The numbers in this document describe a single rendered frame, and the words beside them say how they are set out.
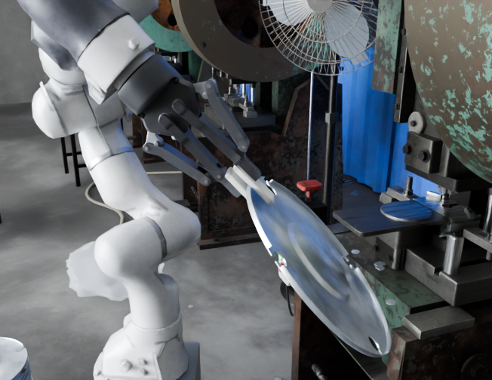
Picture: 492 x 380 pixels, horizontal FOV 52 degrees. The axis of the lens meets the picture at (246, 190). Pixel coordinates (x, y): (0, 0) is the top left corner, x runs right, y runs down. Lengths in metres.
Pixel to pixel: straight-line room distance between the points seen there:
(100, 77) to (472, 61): 0.48
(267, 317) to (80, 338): 0.78
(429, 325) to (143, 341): 0.62
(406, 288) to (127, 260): 0.64
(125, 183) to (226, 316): 1.26
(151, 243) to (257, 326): 1.20
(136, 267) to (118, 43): 0.56
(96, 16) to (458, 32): 0.46
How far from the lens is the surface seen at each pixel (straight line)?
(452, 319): 1.19
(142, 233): 1.07
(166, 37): 4.10
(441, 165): 1.27
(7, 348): 1.87
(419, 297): 1.24
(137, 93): 0.62
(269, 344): 2.10
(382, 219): 1.27
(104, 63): 0.62
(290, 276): 0.57
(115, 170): 1.11
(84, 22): 0.63
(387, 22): 1.36
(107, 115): 1.10
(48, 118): 1.09
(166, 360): 1.23
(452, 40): 0.77
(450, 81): 0.80
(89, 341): 2.21
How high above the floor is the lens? 1.27
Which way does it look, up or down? 20 degrees down
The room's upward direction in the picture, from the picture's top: straight up
